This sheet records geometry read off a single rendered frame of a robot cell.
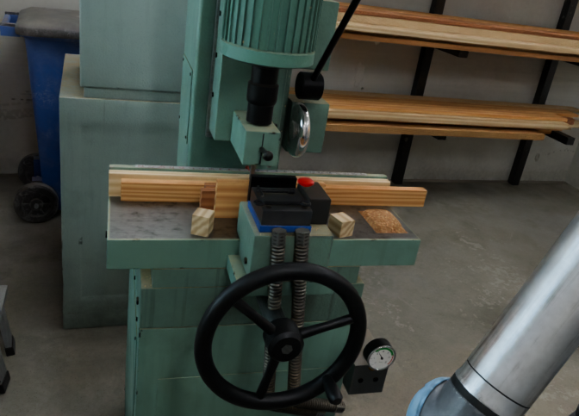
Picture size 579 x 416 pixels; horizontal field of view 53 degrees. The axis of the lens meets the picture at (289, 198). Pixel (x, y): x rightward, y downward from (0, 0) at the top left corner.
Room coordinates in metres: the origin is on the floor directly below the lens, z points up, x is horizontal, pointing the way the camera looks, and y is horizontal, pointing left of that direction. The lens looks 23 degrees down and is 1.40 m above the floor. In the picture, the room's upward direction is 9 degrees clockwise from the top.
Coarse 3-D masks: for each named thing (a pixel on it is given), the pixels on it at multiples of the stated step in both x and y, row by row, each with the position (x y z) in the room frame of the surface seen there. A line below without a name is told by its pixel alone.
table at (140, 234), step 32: (128, 224) 0.92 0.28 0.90; (160, 224) 0.94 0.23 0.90; (224, 224) 0.98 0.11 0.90; (128, 256) 0.87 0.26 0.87; (160, 256) 0.88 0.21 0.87; (192, 256) 0.90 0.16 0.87; (224, 256) 0.92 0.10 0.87; (352, 256) 1.00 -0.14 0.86; (384, 256) 1.02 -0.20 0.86; (288, 288) 0.86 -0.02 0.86; (320, 288) 0.88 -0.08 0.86
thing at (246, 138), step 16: (240, 112) 1.16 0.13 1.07; (240, 128) 1.09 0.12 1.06; (256, 128) 1.06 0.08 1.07; (272, 128) 1.08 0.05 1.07; (240, 144) 1.07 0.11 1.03; (256, 144) 1.05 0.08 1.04; (272, 144) 1.06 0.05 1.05; (240, 160) 1.06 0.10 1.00; (256, 160) 1.05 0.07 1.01; (272, 160) 1.06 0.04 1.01
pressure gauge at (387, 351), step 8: (368, 344) 0.98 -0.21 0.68; (376, 344) 0.97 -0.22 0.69; (384, 344) 0.97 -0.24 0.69; (368, 352) 0.97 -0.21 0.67; (376, 352) 0.96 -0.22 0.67; (384, 352) 0.97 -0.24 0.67; (392, 352) 0.98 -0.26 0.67; (368, 360) 0.96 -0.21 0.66; (376, 360) 0.97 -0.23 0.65; (384, 360) 0.97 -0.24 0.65; (392, 360) 0.98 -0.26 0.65; (376, 368) 0.97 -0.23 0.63; (384, 368) 0.97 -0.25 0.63
